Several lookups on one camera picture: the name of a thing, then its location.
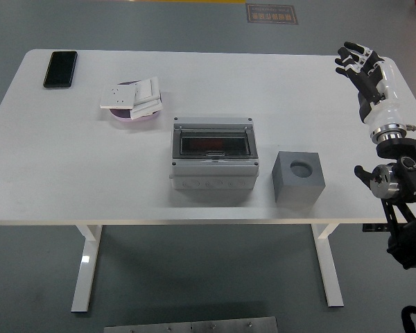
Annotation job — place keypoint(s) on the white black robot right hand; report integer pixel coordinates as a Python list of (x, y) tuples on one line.
[(385, 107)]

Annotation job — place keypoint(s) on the transparent hinged box lid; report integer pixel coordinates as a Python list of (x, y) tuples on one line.
[(235, 144)]

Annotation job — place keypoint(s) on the grey plastic junction box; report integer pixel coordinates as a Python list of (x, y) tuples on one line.
[(211, 170)]

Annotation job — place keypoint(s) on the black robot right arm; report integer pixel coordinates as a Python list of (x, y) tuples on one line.
[(409, 194)]

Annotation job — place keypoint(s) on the black table control panel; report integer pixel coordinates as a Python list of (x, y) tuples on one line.
[(374, 228)]

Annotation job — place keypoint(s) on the grey block with round hole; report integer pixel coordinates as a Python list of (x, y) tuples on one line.
[(291, 187)]

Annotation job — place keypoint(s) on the brown floor sign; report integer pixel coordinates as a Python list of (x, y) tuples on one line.
[(272, 14)]

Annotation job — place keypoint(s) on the white table leg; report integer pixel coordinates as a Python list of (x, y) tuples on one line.
[(85, 270), (329, 270)]

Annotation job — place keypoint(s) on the purple shallow bowl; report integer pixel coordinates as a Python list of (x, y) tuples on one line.
[(125, 118)]

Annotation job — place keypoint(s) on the grey metal plate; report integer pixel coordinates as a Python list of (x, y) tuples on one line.
[(190, 326)]

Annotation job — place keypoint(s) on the black smartphone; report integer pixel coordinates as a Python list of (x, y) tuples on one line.
[(60, 69)]

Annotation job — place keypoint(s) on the white wall switch panel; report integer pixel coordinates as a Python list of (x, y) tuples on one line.
[(147, 88), (145, 110)]

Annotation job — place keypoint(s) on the white wall socket panel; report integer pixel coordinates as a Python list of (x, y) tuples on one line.
[(118, 97)]

